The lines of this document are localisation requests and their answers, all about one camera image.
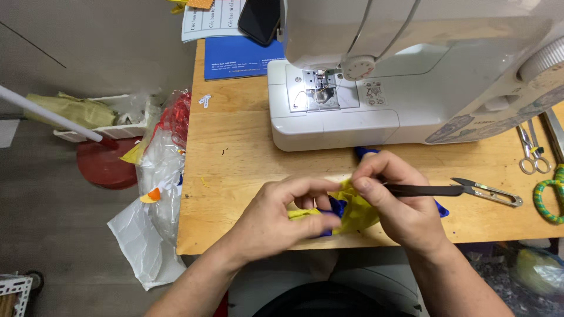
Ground person's left hand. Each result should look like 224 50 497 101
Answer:
229 175 350 266

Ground person's right hand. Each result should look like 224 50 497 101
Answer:
351 151 451 259

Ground black tweezers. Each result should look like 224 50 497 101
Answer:
382 182 469 198

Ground yellow and blue fabric piece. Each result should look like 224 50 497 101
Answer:
286 146 450 239

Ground person's light grey shorts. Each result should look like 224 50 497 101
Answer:
226 248 424 317

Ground silver thread snips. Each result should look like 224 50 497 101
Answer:
450 177 524 208

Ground person's black shirt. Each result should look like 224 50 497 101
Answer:
250 281 420 317

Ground clear plastic bag of scraps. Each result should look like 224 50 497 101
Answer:
107 89 193 291

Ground white sewing machine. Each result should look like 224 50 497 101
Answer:
267 0 564 153

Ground bag of fabric scraps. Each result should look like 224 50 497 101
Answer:
460 239 564 317

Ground silver scissors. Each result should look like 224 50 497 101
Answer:
516 118 553 175

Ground blue folder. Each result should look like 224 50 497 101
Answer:
204 36 288 82

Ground metal ruler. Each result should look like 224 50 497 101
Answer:
543 107 564 164

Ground red round stool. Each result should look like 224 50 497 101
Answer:
76 136 144 191

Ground white plastic basket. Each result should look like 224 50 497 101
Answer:
52 93 151 143

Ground black phone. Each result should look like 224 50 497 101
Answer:
237 0 282 47

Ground white printed paper sheet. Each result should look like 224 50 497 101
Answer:
181 0 248 44

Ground olive yellow cloth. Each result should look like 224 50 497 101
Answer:
24 91 117 130

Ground yellow and orange fabric scrap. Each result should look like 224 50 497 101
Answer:
167 0 217 14

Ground white pipe with red tip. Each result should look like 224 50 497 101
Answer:
0 84 119 149

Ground white perforated rack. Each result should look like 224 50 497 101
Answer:
0 272 34 317

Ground green braided ring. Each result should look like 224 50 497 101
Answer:
532 165 564 225

